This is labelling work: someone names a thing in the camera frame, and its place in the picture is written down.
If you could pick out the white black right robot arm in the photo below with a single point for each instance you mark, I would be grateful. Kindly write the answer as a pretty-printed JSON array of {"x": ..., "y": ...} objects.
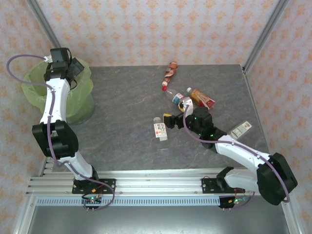
[{"x": 239, "y": 148}]

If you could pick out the brown label coffee bottle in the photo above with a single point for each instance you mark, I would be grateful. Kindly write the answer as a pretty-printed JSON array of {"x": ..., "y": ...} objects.
[{"x": 170, "y": 72}]

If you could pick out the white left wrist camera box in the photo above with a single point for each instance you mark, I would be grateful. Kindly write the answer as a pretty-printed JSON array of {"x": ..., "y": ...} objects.
[{"x": 48, "y": 58}]

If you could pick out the green white label bottle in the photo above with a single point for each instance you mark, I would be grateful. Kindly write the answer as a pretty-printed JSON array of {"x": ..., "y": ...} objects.
[{"x": 241, "y": 129}]

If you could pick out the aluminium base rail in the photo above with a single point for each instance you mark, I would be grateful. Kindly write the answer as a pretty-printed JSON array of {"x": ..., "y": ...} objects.
[{"x": 158, "y": 182}]

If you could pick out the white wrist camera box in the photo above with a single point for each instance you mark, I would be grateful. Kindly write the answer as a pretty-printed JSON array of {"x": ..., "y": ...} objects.
[
  {"x": 189, "y": 102},
  {"x": 48, "y": 58}
]

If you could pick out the aluminium frame post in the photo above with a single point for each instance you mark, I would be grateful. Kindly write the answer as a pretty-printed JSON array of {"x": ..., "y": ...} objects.
[
  {"x": 44, "y": 24},
  {"x": 270, "y": 24}
]

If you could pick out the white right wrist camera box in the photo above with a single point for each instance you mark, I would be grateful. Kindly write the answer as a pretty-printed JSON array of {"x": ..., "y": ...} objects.
[{"x": 189, "y": 102}]

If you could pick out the small white label bottle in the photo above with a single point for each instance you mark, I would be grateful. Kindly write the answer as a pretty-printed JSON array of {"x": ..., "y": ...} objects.
[{"x": 160, "y": 129}]

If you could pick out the clear bottle red cap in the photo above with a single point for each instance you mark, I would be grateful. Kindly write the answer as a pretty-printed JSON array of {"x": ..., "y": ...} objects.
[{"x": 176, "y": 97}]

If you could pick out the green trash bin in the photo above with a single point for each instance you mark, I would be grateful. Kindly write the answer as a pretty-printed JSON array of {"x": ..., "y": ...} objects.
[{"x": 29, "y": 83}]

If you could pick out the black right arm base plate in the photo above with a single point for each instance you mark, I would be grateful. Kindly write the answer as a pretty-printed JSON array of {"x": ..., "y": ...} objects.
[{"x": 208, "y": 185}]

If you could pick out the orange tea bottle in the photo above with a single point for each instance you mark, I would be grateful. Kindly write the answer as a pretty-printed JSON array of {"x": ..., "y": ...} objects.
[{"x": 201, "y": 98}]

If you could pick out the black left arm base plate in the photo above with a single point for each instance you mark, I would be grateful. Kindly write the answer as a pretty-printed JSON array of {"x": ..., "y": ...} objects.
[{"x": 107, "y": 185}]

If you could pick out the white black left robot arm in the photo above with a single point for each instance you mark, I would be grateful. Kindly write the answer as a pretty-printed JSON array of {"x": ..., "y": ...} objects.
[{"x": 56, "y": 102}]

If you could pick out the grey metal shelf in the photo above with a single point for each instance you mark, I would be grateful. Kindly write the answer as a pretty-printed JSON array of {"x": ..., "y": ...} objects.
[{"x": 158, "y": 221}]

